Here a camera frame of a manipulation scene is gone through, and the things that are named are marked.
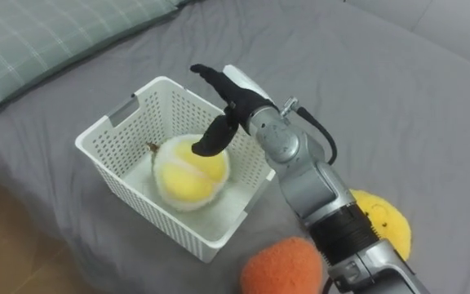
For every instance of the orange fruit soft toy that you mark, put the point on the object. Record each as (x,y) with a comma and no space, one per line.
(282,267)

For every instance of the grey bed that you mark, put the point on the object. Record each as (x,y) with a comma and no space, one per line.
(382,102)

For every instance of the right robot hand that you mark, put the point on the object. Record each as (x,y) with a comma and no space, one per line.
(235,102)

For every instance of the yellow white fruit soft toy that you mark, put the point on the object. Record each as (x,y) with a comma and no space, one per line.
(188,175)

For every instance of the white perforated plastic basket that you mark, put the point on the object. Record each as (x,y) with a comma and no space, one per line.
(169,163)

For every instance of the green checked pillow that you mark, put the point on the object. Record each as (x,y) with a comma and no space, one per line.
(43,36)

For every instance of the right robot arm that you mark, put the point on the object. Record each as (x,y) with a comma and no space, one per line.
(312,179)

